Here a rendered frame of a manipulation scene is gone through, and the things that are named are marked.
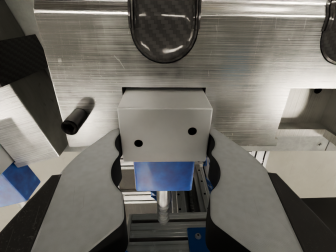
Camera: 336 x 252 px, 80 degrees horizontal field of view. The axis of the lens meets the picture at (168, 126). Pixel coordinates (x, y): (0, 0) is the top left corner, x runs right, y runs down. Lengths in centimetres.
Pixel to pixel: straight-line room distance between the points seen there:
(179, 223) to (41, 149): 38
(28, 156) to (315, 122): 26
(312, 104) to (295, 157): 135
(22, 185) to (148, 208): 107
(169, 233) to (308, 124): 39
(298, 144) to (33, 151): 30
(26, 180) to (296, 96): 26
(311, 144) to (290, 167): 126
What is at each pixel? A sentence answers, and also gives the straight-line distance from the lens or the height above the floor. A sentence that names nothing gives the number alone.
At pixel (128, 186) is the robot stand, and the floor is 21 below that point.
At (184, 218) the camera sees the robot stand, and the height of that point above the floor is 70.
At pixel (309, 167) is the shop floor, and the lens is 166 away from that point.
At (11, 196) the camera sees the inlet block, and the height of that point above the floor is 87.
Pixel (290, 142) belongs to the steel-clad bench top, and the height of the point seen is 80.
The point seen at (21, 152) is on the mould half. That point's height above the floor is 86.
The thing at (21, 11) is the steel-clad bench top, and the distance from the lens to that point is 25.
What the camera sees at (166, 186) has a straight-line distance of 16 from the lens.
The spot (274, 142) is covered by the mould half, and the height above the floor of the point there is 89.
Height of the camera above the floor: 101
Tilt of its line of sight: 61 degrees down
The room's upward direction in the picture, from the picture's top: 176 degrees clockwise
